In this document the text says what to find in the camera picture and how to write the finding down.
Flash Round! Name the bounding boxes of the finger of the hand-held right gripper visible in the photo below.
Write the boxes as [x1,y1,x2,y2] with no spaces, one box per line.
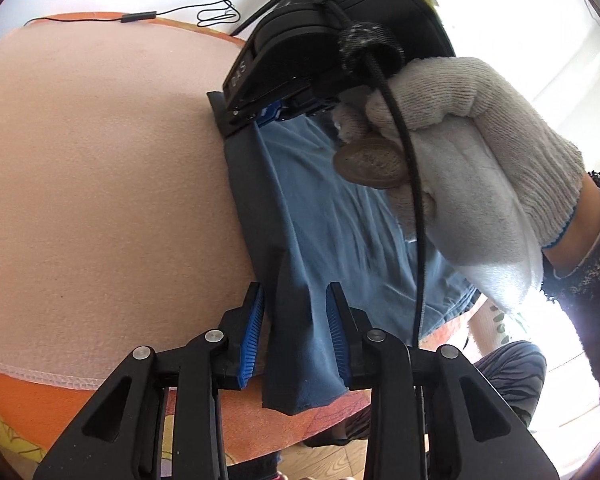
[207,91,292,138]

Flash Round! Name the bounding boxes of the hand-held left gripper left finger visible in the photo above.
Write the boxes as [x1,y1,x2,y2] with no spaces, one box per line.
[32,282,266,480]

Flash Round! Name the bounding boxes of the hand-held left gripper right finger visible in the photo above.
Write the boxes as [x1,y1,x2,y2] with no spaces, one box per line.
[326,281,561,480]

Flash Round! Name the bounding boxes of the dark drawstring pants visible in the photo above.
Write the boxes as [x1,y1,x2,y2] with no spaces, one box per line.
[224,112,481,416]

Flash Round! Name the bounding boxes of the person's right forearm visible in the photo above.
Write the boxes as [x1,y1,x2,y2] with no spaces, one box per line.
[540,170,600,431]

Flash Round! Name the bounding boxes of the person's right hand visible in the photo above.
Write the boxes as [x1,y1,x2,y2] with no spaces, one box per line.
[332,56,586,311]

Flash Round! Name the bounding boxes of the pink fleece blanket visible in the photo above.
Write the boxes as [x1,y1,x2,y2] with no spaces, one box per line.
[0,22,276,393]

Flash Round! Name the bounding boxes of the orange floral bed sheet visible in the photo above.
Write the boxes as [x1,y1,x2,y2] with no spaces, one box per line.
[0,12,476,480]

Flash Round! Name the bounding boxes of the thin black ring light cable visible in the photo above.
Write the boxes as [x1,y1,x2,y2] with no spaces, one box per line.
[25,0,266,28]

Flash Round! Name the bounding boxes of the black braided cable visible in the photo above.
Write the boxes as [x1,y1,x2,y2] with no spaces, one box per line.
[280,0,428,348]

